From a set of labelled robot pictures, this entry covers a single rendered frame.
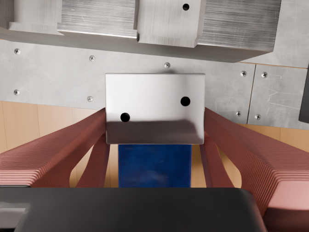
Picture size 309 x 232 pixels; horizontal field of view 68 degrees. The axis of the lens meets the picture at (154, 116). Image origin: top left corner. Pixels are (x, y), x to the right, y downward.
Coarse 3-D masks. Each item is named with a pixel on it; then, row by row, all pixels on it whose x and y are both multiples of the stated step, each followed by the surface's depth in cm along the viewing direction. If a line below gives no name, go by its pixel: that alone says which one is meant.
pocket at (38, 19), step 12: (0, 0) 18; (12, 0) 20; (24, 0) 20; (36, 0) 20; (48, 0) 20; (60, 0) 20; (0, 12) 18; (12, 12) 20; (24, 12) 20; (36, 12) 20; (48, 12) 20; (60, 12) 20; (0, 24) 18; (12, 24) 19; (24, 24) 19; (36, 24) 19; (48, 24) 20
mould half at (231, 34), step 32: (64, 0) 17; (96, 0) 17; (128, 0) 17; (224, 0) 17; (256, 0) 17; (0, 32) 21; (32, 32) 19; (64, 32) 18; (96, 32) 17; (128, 32) 17; (224, 32) 17; (256, 32) 17
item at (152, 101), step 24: (120, 96) 11; (144, 96) 11; (168, 96) 11; (192, 96) 11; (120, 120) 11; (144, 120) 11; (168, 120) 11; (192, 120) 11; (120, 144) 12; (144, 144) 12; (168, 144) 12; (192, 144) 12; (120, 168) 13; (144, 168) 13; (168, 168) 13
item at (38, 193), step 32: (64, 128) 9; (96, 128) 10; (0, 160) 6; (32, 160) 6; (64, 160) 7; (96, 160) 11; (0, 192) 5; (32, 192) 5; (64, 192) 5; (96, 192) 5; (128, 192) 5; (160, 192) 5; (192, 192) 5; (224, 192) 5; (0, 224) 5; (32, 224) 4; (64, 224) 4; (96, 224) 4; (128, 224) 4; (160, 224) 4; (192, 224) 4; (224, 224) 4; (256, 224) 4
